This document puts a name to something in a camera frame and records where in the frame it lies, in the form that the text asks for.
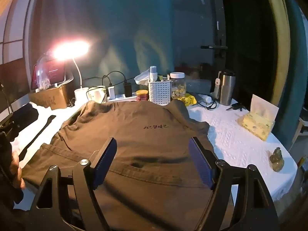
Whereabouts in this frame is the clear plastic bag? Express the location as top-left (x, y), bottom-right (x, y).
top-left (36, 50), bottom-right (54, 89)

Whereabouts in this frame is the black car key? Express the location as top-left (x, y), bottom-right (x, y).
top-left (226, 103), bottom-right (245, 112)

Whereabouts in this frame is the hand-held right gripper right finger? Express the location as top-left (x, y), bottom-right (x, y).
top-left (188, 137), bottom-right (281, 231)

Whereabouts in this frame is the yellow snack packet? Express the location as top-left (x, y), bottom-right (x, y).
top-left (177, 94), bottom-right (197, 107)

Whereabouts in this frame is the glass jar with white lid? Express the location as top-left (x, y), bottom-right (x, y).
top-left (170, 72), bottom-right (187, 100)

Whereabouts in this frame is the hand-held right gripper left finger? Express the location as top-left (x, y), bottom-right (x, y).
top-left (25, 137), bottom-right (118, 231)

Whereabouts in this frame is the person's left hand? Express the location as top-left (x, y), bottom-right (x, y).
top-left (10, 153), bottom-right (26, 190)

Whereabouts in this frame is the black charger cable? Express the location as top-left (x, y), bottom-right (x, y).
top-left (84, 71), bottom-right (135, 88)

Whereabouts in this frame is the black door handle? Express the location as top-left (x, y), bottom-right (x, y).
top-left (201, 44), bottom-right (228, 51)

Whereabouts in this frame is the white tissue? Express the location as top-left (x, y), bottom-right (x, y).
top-left (133, 69), bottom-right (151, 85)

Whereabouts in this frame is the yellow tissue pack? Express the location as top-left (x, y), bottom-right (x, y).
top-left (237, 94), bottom-right (280, 141)

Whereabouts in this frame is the white power strip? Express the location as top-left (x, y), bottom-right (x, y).
top-left (107, 95), bottom-right (137, 103)

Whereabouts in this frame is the black cloth strip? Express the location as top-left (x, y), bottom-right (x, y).
top-left (18, 115), bottom-right (56, 161)

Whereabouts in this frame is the silver tablet stand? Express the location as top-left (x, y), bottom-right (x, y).
top-left (54, 72), bottom-right (74, 87)

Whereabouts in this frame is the white printed mug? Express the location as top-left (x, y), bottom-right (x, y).
top-left (87, 87), bottom-right (107, 103)

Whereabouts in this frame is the white garment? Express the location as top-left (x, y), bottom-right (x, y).
top-left (11, 102), bottom-right (57, 156)

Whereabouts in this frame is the dark door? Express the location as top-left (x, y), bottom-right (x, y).
top-left (212, 0), bottom-right (273, 103)

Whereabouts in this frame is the cardboard box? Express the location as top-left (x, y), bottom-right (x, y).
top-left (28, 83), bottom-right (74, 110)

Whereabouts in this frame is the black looped cable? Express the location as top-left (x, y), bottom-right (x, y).
top-left (197, 98), bottom-right (217, 109)

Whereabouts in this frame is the white perforated basket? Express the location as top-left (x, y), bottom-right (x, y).
top-left (148, 79), bottom-right (171, 106)

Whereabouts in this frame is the steel thermos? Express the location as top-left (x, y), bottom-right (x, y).
top-left (218, 70), bottom-right (235, 106)

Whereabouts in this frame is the red tin can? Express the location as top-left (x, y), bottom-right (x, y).
top-left (136, 90), bottom-right (149, 102)

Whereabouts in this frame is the tablet with red screen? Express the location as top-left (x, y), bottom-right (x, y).
top-left (31, 59), bottom-right (66, 89)

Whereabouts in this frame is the white desk lamp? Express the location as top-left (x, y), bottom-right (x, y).
top-left (52, 40), bottom-right (90, 105)

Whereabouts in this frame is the thin black cable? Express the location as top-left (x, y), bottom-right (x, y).
top-left (0, 81), bottom-right (14, 127)

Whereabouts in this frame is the brown printed t-shirt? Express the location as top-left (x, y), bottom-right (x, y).
top-left (20, 100), bottom-right (237, 231)

